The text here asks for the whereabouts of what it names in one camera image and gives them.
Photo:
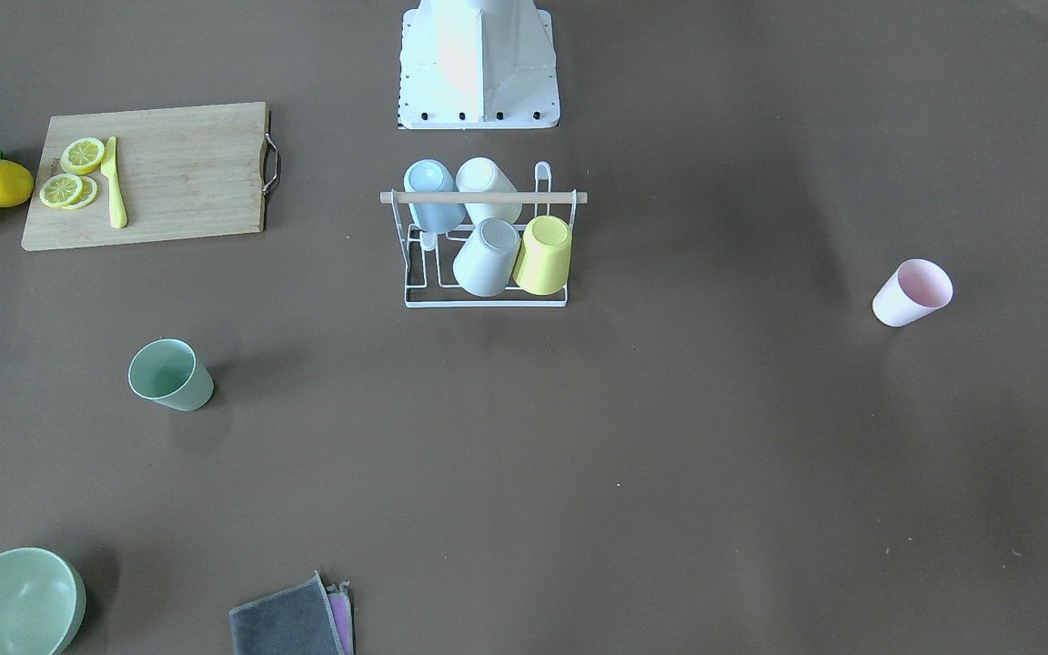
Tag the green cup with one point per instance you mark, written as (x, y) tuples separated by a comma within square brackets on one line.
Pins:
[(167, 371)]

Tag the pink cup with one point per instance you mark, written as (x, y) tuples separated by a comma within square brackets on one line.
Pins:
[(916, 288)]

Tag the yellow cup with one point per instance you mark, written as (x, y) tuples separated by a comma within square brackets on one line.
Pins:
[(542, 267)]

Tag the grey cup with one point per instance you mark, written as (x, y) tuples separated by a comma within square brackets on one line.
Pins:
[(484, 264)]

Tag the white cup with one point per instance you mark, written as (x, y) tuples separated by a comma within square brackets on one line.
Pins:
[(480, 174)]

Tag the light blue cup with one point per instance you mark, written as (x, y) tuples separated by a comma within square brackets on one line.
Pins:
[(433, 176)]

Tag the purple cloth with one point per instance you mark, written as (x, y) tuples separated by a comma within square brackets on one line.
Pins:
[(340, 602)]

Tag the bamboo cutting board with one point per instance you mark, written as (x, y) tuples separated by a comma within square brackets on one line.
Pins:
[(186, 172)]

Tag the grey folded cloth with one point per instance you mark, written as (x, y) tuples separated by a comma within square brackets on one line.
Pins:
[(293, 621)]

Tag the yellow plastic knife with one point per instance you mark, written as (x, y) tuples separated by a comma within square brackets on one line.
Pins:
[(117, 209)]

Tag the lemon slice behind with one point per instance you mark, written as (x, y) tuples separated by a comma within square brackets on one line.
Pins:
[(88, 195)]

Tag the lemon slice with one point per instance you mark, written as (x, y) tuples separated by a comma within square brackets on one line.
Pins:
[(61, 191), (88, 195), (82, 156)]

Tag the lemon slice top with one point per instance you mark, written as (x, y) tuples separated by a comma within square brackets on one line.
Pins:
[(82, 156)]

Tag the lemon slice front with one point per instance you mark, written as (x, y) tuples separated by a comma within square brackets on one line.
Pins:
[(61, 191)]

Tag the green bowl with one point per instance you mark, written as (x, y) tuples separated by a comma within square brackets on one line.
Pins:
[(42, 602)]

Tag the white wire cup rack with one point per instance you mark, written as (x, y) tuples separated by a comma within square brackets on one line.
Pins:
[(428, 280)]

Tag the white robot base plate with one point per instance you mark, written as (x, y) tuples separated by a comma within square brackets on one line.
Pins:
[(477, 65)]

